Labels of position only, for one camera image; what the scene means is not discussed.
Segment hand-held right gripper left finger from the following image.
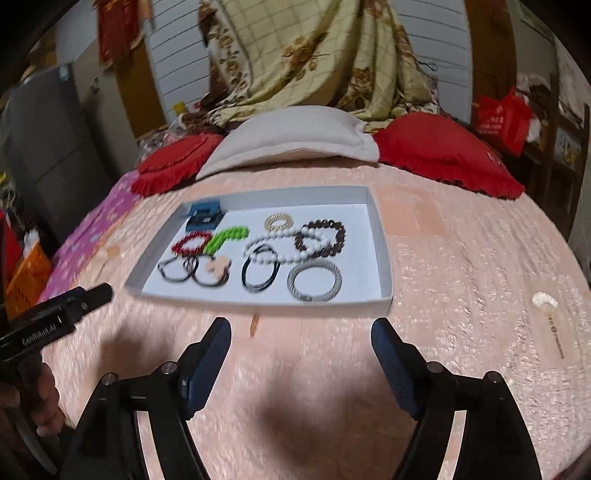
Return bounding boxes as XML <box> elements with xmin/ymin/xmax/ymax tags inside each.
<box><xmin>60</xmin><ymin>318</ymin><xmax>232</xmax><ymax>480</ymax></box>

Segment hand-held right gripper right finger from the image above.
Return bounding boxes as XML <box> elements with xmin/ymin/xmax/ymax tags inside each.
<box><xmin>370</xmin><ymin>318</ymin><xmax>543</xmax><ymax>480</ymax></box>

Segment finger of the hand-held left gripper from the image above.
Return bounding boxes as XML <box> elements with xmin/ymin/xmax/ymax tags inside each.
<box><xmin>68</xmin><ymin>282</ymin><xmax>115</xmax><ymax>322</ymax></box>

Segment black hair tie with charm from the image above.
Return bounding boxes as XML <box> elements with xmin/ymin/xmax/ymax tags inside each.
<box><xmin>157</xmin><ymin>255</ymin><xmax>200</xmax><ymax>283</ymax></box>

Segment black double hair tie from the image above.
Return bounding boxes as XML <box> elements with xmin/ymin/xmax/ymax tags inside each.
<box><xmin>241</xmin><ymin>244</ymin><xmax>281</xmax><ymax>294</ymax></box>

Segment white cardboard box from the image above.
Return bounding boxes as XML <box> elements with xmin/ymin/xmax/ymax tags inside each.
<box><xmin>126</xmin><ymin>185</ymin><xmax>394</xmax><ymax>315</ymax></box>

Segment brown hair tie pink discs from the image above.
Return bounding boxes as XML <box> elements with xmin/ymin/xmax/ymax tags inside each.
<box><xmin>191</xmin><ymin>254</ymin><xmax>232</xmax><ymax>289</ymax></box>

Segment grey braided bangle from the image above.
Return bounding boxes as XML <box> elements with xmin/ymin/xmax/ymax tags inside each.
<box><xmin>286</xmin><ymin>258</ymin><xmax>345</xmax><ymax>303</ymax></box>

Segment red bead bracelet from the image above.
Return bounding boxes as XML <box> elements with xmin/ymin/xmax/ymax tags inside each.
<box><xmin>170</xmin><ymin>231</ymin><xmax>213</xmax><ymax>258</ymax></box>

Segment green bead bracelet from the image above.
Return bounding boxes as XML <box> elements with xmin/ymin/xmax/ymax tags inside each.
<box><xmin>203</xmin><ymin>225</ymin><xmax>250</xmax><ymax>257</ymax></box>

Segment blue hair claw clip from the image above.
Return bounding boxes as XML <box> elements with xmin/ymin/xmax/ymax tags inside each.
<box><xmin>185</xmin><ymin>199</ymin><xmax>226</xmax><ymax>233</ymax></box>

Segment white bead bracelet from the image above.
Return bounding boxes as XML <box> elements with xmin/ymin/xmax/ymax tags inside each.
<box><xmin>242</xmin><ymin>229</ymin><xmax>331</xmax><ymax>266</ymax></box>

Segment brown bead bracelet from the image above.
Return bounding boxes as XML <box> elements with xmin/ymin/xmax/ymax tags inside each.
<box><xmin>294</xmin><ymin>220</ymin><xmax>347</xmax><ymax>259</ymax></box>

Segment yellow spiral hair tie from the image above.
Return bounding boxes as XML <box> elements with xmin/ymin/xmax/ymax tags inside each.
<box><xmin>264</xmin><ymin>212</ymin><xmax>296</xmax><ymax>234</ymax></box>

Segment person's left hand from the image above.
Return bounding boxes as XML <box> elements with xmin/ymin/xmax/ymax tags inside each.
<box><xmin>34</xmin><ymin>362</ymin><xmax>68</xmax><ymax>439</ymax></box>

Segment orange plastic crate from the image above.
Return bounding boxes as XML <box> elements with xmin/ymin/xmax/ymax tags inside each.
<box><xmin>6</xmin><ymin>241</ymin><xmax>51</xmax><ymax>319</ymax></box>

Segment purple floral sheet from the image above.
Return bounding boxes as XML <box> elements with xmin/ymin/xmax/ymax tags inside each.
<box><xmin>39</xmin><ymin>171</ymin><xmax>144</xmax><ymax>301</ymax></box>

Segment pink textured bedspread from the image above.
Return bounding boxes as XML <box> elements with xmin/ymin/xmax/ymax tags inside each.
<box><xmin>41</xmin><ymin>161</ymin><xmax>591</xmax><ymax>480</ymax></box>

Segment red frilled pillow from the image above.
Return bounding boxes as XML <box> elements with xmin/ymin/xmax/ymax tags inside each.
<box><xmin>373</xmin><ymin>113</ymin><xmax>526</xmax><ymax>200</ymax></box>
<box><xmin>130</xmin><ymin>133</ymin><xmax>225</xmax><ymax>198</ymax></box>

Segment thin brown stick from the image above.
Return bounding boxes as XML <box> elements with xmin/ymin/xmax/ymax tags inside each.
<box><xmin>545</xmin><ymin>314</ymin><xmax>566</xmax><ymax>361</ymax></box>

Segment small white crumpled scrap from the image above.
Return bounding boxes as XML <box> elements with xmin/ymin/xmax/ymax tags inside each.
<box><xmin>531</xmin><ymin>291</ymin><xmax>558</xmax><ymax>317</ymax></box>

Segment grey refrigerator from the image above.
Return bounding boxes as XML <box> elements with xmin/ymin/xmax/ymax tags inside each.
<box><xmin>0</xmin><ymin>65</ymin><xmax>127</xmax><ymax>241</ymax></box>

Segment clear plastic bag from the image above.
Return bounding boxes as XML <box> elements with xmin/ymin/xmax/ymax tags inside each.
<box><xmin>139</xmin><ymin>122</ymin><xmax>185</xmax><ymax>153</ymax></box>

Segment white slatted headboard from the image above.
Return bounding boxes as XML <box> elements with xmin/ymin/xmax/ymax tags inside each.
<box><xmin>148</xmin><ymin>0</ymin><xmax>474</xmax><ymax>139</ymax></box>

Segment white pillow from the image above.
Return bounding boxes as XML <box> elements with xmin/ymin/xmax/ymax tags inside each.
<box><xmin>195</xmin><ymin>105</ymin><xmax>382</xmax><ymax>182</ymax></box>

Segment red shopping bag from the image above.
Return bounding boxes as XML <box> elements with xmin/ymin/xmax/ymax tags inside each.
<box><xmin>475</xmin><ymin>88</ymin><xmax>532</xmax><ymax>158</ymax></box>

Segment red hanging cloth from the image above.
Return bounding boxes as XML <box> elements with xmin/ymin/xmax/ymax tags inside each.
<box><xmin>95</xmin><ymin>0</ymin><xmax>148</xmax><ymax>70</ymax></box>

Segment pale clothes heap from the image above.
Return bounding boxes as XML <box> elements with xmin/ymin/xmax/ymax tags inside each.
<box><xmin>515</xmin><ymin>74</ymin><xmax>555</xmax><ymax>144</ymax></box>

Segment floral quilt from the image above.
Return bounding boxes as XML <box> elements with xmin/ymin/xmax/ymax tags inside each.
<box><xmin>178</xmin><ymin>0</ymin><xmax>441</xmax><ymax>134</ymax></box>

